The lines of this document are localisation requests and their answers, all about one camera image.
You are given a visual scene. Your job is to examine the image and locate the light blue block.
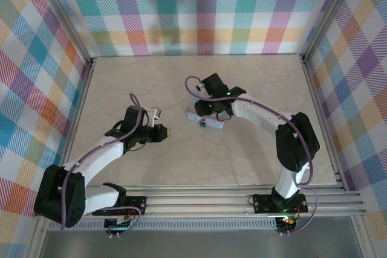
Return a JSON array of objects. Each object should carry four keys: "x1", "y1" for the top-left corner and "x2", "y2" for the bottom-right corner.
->
[{"x1": 186, "y1": 98, "x2": 227, "y2": 131}]

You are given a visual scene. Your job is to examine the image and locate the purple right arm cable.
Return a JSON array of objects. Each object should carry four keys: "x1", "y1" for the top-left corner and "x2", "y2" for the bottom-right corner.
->
[{"x1": 184, "y1": 76, "x2": 322, "y2": 235}]

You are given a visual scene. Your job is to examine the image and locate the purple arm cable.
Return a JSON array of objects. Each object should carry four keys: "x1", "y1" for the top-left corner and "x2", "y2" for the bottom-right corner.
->
[
  {"x1": 60, "y1": 92, "x2": 146, "y2": 232},
  {"x1": 184, "y1": 76, "x2": 322, "y2": 235}
]

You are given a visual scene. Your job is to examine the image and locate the aluminium side rail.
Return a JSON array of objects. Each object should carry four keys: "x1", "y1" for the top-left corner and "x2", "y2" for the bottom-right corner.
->
[
  {"x1": 301, "y1": 55, "x2": 347, "y2": 191},
  {"x1": 62, "y1": 58, "x2": 97, "y2": 165}
]

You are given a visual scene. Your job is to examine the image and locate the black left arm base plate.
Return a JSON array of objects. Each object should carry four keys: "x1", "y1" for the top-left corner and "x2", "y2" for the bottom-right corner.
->
[{"x1": 125, "y1": 196, "x2": 148, "y2": 210}]

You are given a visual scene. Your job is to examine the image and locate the wide aluminium extrusion rail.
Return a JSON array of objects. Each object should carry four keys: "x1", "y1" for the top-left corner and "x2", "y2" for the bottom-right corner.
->
[{"x1": 33, "y1": 184, "x2": 366, "y2": 220}]

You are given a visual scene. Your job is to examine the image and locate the slotted grey cable duct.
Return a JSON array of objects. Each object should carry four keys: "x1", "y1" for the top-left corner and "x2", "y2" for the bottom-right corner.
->
[{"x1": 48, "y1": 220, "x2": 278, "y2": 231}]

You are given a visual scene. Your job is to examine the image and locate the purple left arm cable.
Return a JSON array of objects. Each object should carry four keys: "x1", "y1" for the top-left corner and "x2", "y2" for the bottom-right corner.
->
[{"x1": 60, "y1": 92, "x2": 146, "y2": 232}]

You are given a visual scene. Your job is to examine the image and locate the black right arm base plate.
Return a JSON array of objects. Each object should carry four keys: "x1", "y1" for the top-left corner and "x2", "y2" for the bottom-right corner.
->
[{"x1": 253, "y1": 193, "x2": 308, "y2": 214}]

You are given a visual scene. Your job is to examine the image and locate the aluminium frame post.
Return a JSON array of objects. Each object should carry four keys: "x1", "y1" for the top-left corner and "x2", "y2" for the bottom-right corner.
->
[
  {"x1": 301, "y1": 0, "x2": 360, "y2": 61},
  {"x1": 37, "y1": 0, "x2": 95, "y2": 65}
]

